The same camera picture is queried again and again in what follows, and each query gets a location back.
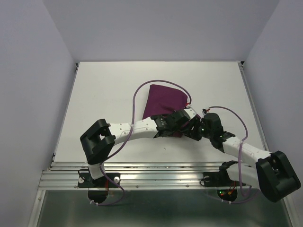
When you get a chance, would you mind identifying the purple surgical drape cloth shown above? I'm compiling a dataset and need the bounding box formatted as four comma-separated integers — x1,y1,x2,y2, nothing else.
143,84,191,139

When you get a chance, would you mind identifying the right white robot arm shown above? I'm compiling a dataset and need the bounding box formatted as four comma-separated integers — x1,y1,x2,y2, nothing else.
183,112,301,202

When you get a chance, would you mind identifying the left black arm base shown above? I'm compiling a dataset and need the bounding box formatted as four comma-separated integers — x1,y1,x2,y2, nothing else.
77,169,117,188

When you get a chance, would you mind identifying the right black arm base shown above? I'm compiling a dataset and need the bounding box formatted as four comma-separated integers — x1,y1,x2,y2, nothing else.
200,161,240,187

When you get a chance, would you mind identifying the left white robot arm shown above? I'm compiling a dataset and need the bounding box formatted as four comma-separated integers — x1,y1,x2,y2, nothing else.
80,108,197,186

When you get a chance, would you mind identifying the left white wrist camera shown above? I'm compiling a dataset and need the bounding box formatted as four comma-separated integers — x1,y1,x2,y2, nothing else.
184,108,197,119

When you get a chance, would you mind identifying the aluminium frame rail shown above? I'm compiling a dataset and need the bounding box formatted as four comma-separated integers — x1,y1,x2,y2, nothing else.
37,162,291,190

